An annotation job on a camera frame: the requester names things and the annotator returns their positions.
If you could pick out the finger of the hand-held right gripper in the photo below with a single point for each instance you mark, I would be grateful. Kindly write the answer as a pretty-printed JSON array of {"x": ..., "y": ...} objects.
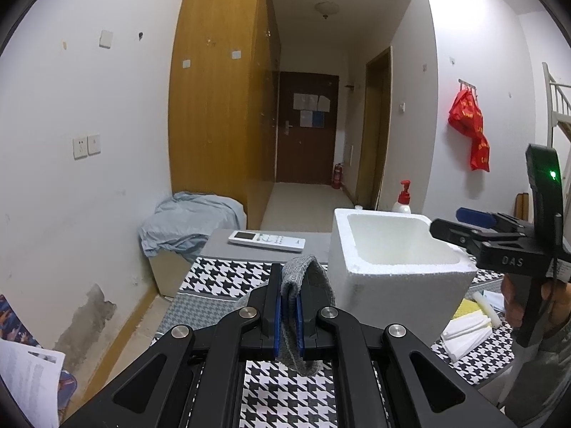
[
  {"x": 455, "y": 232},
  {"x": 479, "y": 217}
]

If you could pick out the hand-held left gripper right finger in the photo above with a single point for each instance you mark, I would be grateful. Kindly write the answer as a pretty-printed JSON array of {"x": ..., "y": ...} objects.
[{"x": 299, "y": 321}]

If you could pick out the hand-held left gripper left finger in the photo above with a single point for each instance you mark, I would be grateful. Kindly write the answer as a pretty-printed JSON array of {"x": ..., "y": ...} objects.
[{"x": 278, "y": 321}]

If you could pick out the grey sock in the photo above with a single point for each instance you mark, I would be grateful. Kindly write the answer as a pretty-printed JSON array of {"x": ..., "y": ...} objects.
[{"x": 308, "y": 272}]

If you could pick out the yellow foam net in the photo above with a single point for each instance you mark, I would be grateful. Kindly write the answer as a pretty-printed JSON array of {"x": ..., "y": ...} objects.
[{"x": 466, "y": 310}]

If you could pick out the white foam tube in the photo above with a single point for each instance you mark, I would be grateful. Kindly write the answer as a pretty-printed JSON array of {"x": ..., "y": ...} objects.
[{"x": 486, "y": 310}]

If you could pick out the white foam box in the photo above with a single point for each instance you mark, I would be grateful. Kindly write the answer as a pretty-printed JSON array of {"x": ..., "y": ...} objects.
[{"x": 392, "y": 294}]

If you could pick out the person's right hand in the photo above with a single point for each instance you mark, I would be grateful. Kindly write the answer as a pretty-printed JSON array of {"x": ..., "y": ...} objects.
[{"x": 513, "y": 303}]

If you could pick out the wooden boards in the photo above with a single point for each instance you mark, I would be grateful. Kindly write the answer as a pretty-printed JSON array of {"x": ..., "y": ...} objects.
[{"x": 522, "y": 207}]

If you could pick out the white pump lotion bottle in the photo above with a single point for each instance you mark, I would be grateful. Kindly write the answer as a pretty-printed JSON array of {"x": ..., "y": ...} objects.
[{"x": 401, "y": 203}]

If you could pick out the red plastic bag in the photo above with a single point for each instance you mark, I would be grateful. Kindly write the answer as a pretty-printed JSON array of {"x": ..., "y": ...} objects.
[
  {"x": 466, "y": 113},
  {"x": 480, "y": 154}
]

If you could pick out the houndstooth tablecloth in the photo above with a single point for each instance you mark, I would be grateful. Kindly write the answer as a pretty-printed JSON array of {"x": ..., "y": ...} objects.
[{"x": 232, "y": 276}]

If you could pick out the white remote control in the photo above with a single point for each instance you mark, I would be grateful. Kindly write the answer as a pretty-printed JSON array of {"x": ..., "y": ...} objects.
[{"x": 266, "y": 240}]

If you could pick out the white tissue stack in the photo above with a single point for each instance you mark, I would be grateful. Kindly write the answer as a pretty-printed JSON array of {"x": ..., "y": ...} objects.
[{"x": 466, "y": 334}]

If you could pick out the white bunk bed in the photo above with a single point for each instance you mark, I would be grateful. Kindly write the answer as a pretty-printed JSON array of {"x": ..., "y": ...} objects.
[{"x": 555, "y": 98}]

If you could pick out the beige box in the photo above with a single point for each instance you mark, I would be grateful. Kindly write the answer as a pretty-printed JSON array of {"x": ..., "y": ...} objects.
[{"x": 169, "y": 272}]

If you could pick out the wooden side door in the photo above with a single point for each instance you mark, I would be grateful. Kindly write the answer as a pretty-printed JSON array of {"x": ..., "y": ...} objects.
[{"x": 372, "y": 142}]

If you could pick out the red fire extinguisher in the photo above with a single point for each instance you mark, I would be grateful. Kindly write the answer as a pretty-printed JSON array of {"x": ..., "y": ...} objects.
[{"x": 337, "y": 177}]

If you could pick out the light blue cloth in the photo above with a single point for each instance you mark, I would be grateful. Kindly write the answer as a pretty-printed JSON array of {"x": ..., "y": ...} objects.
[{"x": 192, "y": 218}]

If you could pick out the brown door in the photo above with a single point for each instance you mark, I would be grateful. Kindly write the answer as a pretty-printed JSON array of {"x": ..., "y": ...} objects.
[{"x": 308, "y": 151}]

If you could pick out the paper notices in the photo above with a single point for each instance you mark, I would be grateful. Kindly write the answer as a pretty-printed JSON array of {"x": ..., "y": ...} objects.
[{"x": 311, "y": 107}]

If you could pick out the wooden wardrobe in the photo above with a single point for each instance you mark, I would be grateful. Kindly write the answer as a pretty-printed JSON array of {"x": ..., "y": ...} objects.
[{"x": 214, "y": 111}]

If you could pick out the ceiling lamp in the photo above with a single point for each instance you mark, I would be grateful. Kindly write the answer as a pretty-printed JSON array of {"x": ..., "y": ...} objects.
[{"x": 327, "y": 8}]

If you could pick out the printed paper sheet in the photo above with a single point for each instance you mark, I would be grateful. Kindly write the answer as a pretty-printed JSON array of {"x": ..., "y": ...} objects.
[{"x": 26, "y": 379}]

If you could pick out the blue printed blanket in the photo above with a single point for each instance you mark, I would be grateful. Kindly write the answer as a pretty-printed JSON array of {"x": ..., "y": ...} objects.
[{"x": 13, "y": 316}]

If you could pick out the wall hook rack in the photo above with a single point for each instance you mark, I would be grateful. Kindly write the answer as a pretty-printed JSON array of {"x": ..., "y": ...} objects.
[{"x": 467, "y": 84}]

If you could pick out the white wall switch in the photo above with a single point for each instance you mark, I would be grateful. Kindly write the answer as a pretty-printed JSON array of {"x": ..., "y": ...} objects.
[{"x": 94, "y": 144}]

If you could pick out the white wall socket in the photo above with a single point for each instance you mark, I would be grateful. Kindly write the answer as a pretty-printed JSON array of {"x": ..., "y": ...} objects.
[{"x": 80, "y": 148}]

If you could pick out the white wall plate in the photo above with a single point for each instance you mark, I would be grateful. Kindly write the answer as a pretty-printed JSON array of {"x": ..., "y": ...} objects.
[{"x": 106, "y": 39}]

